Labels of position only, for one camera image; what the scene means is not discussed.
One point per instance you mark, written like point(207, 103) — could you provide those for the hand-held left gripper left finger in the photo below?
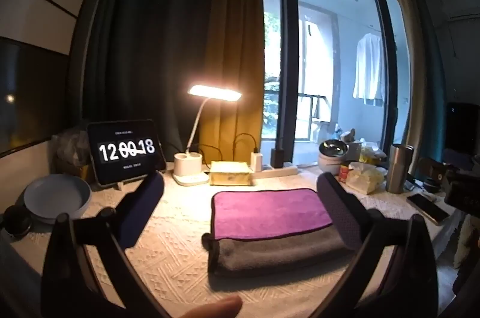
point(143, 201)

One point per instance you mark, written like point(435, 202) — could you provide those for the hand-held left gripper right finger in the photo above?
point(337, 206)

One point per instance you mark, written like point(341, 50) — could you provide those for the purple and grey towel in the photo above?
point(262, 213)

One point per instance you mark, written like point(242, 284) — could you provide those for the person's left hand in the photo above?
point(212, 307)

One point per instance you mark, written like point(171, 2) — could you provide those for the white tablet stand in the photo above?
point(119, 185)

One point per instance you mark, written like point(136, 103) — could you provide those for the red can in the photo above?
point(344, 174)

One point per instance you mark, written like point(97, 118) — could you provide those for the tissue pack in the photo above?
point(365, 177)

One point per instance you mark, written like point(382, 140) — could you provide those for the smartphone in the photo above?
point(427, 208)

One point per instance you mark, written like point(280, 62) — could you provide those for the white rice cooker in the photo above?
point(333, 162)

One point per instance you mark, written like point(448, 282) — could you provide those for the white textured tablecloth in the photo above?
point(180, 228)

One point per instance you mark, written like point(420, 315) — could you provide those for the black tablet with clock display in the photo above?
point(125, 151)

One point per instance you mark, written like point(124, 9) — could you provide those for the white desk lamp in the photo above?
point(188, 165)

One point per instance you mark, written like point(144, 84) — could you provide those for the yellow plastic bag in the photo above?
point(371, 152)

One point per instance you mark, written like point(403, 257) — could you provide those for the steel tumbler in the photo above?
point(399, 168)

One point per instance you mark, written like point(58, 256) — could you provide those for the white power strip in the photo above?
point(279, 171)

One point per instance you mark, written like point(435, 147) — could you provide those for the black power adapter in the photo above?
point(278, 157)

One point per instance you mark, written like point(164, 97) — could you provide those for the grey round bowl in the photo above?
point(56, 196)

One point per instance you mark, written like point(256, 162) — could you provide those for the clear plastic bag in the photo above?
point(71, 149)

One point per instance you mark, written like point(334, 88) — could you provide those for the yellow rectangular box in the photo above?
point(229, 173)

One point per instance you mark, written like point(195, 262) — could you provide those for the white charger plug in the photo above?
point(256, 161)

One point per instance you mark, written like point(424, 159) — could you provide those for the teal curtain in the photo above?
point(437, 77)

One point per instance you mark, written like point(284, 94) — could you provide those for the black round object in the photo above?
point(17, 221)

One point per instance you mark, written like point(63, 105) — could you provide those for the white hanging shirt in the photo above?
point(368, 70)

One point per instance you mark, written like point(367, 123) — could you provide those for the cream curtain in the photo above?
point(407, 59)

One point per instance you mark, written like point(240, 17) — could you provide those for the dark glass panel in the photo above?
point(30, 92)

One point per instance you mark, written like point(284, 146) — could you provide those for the dark green curtain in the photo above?
point(150, 40)

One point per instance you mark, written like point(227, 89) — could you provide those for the mustard yellow curtain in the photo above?
point(234, 32)

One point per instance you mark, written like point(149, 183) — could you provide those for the black sliding door frame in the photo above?
point(287, 59)

